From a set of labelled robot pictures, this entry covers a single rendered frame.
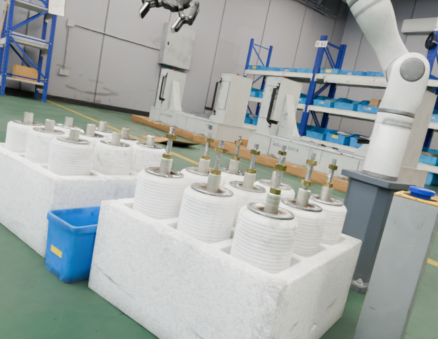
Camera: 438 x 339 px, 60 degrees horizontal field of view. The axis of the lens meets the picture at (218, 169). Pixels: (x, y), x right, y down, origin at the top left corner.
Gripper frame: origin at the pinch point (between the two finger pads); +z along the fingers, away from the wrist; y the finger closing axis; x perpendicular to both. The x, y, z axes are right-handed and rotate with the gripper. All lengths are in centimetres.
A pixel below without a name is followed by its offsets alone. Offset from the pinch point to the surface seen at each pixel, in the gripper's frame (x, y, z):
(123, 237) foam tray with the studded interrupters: 7, -24, 50
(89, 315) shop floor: 5, -25, 64
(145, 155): -20.2, -9.9, 26.4
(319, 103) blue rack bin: -457, -71, -325
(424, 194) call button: 19, -66, 22
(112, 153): -11.9, -4.9, 32.3
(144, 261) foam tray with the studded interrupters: 9, -29, 52
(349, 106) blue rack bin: -416, -111, -313
